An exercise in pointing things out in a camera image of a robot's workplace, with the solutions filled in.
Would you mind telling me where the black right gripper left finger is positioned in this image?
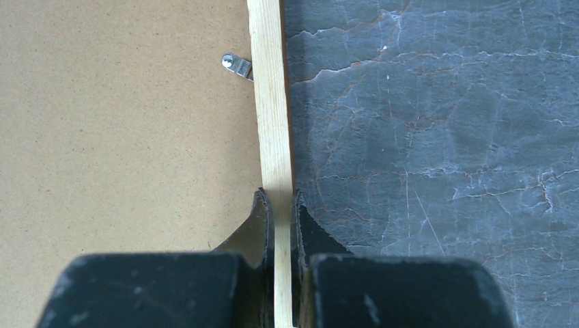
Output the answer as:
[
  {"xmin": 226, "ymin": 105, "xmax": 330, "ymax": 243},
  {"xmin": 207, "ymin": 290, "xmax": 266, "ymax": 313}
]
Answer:
[{"xmin": 38, "ymin": 189, "xmax": 274, "ymax": 327}]

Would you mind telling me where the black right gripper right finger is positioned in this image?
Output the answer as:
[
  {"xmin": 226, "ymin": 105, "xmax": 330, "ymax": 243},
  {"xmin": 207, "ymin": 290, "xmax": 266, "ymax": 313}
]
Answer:
[{"xmin": 292, "ymin": 191, "xmax": 513, "ymax": 327}]

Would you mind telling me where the brown backing board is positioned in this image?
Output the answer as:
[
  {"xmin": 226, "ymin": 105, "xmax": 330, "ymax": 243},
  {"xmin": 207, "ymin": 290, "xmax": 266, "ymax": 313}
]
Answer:
[{"xmin": 1, "ymin": 1, "xmax": 262, "ymax": 327}]

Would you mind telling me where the wooden picture frame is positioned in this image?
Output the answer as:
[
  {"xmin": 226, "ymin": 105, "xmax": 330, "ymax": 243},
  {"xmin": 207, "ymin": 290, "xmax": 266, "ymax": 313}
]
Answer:
[{"xmin": 247, "ymin": 1, "xmax": 294, "ymax": 327}]

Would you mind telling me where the small metal retaining clip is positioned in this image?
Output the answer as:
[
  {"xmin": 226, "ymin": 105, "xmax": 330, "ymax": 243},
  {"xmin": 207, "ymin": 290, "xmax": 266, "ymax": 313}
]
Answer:
[{"xmin": 221, "ymin": 53, "xmax": 253, "ymax": 82}]

